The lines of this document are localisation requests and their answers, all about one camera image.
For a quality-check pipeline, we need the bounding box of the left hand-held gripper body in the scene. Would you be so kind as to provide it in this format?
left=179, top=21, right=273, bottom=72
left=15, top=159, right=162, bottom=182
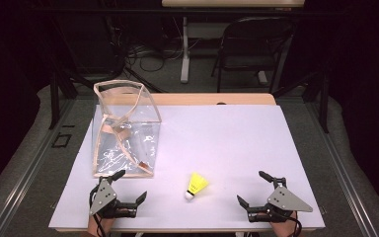
left=89, top=177, right=137, bottom=220

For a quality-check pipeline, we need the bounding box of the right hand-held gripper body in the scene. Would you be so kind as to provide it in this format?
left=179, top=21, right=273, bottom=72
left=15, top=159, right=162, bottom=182
left=248, top=177, right=314, bottom=222

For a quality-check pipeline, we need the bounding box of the transparent bag with beige trim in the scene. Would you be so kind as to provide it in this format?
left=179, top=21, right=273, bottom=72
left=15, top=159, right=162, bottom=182
left=92, top=79, right=163, bottom=179

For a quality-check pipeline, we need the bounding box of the yellow shuttlecock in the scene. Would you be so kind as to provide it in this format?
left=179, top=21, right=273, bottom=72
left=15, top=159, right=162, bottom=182
left=184, top=171, right=210, bottom=201

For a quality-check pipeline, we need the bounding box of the person's right hand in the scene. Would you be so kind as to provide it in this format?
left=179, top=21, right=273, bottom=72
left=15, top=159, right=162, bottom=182
left=269, top=211, right=299, bottom=237

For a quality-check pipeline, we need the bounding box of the person's left hand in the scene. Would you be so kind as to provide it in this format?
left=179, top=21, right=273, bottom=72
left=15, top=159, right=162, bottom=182
left=87, top=216, right=115, bottom=237

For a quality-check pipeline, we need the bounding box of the white table mat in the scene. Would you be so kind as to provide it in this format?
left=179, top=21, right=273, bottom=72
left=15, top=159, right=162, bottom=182
left=48, top=104, right=326, bottom=231

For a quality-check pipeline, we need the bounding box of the black metal stand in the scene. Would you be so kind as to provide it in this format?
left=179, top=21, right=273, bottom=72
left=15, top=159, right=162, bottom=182
left=47, top=19, right=80, bottom=130
left=270, top=65, right=331, bottom=134

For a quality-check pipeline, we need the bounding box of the wooden table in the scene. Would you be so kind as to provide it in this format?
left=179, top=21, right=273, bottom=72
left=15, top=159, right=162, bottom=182
left=149, top=93, right=277, bottom=107

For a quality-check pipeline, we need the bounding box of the black stand leg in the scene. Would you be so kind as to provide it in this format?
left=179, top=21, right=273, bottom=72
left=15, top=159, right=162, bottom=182
left=123, top=65, right=167, bottom=94

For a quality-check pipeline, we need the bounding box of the black folding chair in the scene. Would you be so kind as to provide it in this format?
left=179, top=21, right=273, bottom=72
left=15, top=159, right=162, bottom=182
left=211, top=16, right=295, bottom=95

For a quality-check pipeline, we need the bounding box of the white desk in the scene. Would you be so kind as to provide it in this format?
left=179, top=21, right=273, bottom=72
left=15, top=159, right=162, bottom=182
left=161, top=0, right=305, bottom=85

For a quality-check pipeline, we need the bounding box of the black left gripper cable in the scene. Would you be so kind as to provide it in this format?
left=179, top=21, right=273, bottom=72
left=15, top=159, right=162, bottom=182
left=89, top=186, right=108, bottom=237

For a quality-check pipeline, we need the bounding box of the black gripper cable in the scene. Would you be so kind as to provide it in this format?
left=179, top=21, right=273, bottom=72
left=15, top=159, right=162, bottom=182
left=269, top=206, right=304, bottom=237
left=89, top=186, right=108, bottom=237

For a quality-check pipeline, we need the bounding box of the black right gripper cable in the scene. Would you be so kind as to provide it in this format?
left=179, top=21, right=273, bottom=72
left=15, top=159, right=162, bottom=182
left=269, top=206, right=304, bottom=237

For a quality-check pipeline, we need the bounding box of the aluminium floor rail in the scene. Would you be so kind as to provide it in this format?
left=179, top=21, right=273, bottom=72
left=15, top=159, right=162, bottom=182
left=302, top=98, right=378, bottom=237
left=0, top=98, right=77, bottom=237

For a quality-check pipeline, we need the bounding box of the black floor socket frame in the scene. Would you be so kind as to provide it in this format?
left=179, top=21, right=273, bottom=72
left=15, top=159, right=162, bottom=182
left=51, top=132, right=73, bottom=148

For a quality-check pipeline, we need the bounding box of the bundle of floor cables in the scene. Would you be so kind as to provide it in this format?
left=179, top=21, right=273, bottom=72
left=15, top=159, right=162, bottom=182
left=124, top=36, right=186, bottom=73

